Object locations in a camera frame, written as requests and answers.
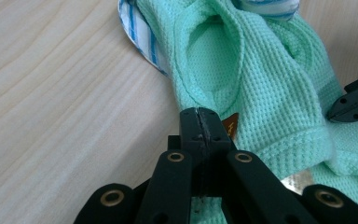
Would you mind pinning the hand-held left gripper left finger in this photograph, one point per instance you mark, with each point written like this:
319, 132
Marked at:
191, 137

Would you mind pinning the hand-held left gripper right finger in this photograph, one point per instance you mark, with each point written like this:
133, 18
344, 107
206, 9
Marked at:
216, 137

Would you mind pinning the mint green shirt striped collar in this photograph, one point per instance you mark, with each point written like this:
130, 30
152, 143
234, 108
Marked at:
254, 81

